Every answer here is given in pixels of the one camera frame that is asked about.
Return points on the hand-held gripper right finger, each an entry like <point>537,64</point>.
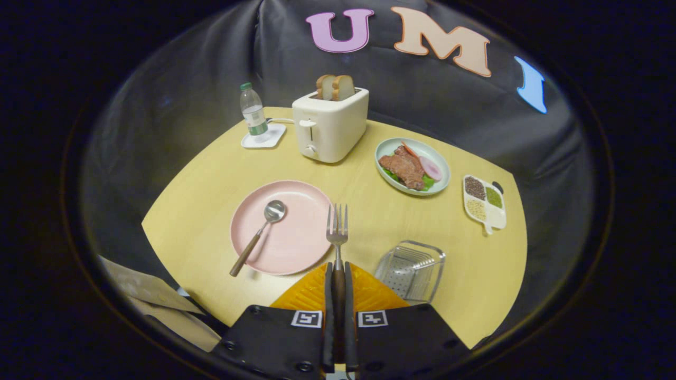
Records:
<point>349,316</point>

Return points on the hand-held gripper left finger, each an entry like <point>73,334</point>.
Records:
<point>328,316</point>

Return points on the clear plastic cutlery basket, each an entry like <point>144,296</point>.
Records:
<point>409,272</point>

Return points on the pink round plate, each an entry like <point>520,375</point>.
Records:
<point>296,237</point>

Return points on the green lettuce leaf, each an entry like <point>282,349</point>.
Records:
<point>429,183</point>

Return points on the brown meat slice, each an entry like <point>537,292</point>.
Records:
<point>404,169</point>

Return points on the pink ham slice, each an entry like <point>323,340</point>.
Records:
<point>430,169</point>

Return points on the light green food plate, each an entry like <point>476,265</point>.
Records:
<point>388,148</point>

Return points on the white divided seasoning dish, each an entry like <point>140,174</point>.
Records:
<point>496,216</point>

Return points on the orange carrot slice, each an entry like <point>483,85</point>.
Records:
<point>409,149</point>

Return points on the white toaster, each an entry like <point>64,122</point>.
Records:
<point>332,132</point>

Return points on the white square coaster tray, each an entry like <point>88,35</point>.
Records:
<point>274,137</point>

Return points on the brown cardboard box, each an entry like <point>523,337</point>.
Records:
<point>142,287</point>

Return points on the clear plastic water bottle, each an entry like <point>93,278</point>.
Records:
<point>253,113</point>

